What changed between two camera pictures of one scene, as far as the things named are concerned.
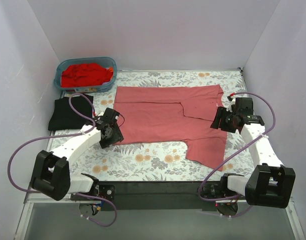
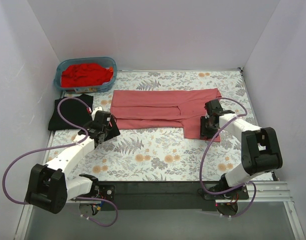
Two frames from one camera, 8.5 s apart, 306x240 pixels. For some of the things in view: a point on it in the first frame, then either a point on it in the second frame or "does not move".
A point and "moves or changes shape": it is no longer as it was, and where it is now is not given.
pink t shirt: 181,114 moves or changes shape
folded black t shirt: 63,117 does not move
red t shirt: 85,74 does not move
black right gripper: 218,118 -> 205,127
